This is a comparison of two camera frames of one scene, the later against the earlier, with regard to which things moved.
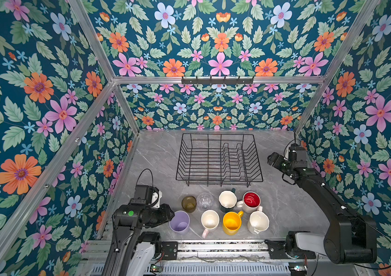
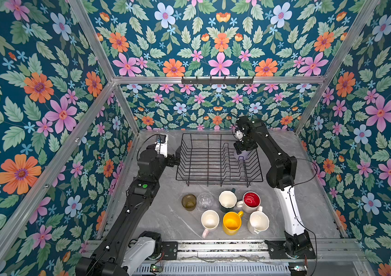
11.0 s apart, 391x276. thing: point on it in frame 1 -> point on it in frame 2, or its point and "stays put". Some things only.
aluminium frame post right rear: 360,26 stays put
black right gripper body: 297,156 -> 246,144
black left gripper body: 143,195 -> 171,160
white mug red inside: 250,202 stays put
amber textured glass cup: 189,203 stays put
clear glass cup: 205,200 stays put
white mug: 258,221 stays put
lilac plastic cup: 180,223 -> 244,154
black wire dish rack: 218,158 stays put
